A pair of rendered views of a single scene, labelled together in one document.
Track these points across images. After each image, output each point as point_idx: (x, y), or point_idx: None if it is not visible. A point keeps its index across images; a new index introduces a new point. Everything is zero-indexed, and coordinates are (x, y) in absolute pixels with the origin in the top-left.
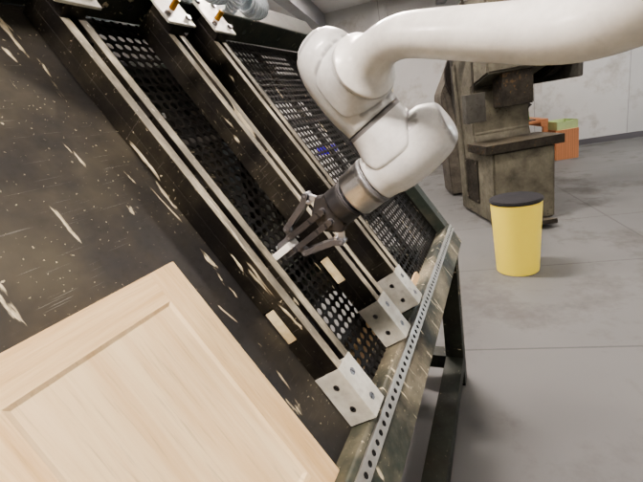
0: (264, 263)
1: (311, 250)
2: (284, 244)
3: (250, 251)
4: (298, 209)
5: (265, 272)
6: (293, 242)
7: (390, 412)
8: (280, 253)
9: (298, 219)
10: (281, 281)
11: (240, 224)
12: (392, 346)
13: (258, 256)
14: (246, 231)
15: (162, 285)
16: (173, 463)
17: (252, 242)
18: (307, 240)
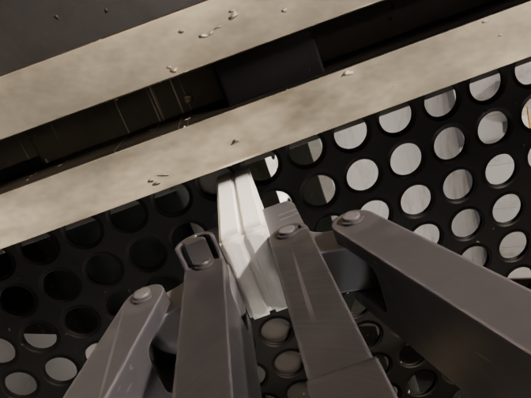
0: (216, 109)
1: (122, 342)
2: (272, 225)
3: (287, 8)
4: (515, 303)
5: (145, 50)
6: (258, 268)
7: None
8: (231, 198)
9: (408, 325)
10: (90, 157)
11: (454, 34)
12: None
13: (251, 73)
14: (404, 50)
15: None
16: None
17: (339, 68)
18: (198, 330)
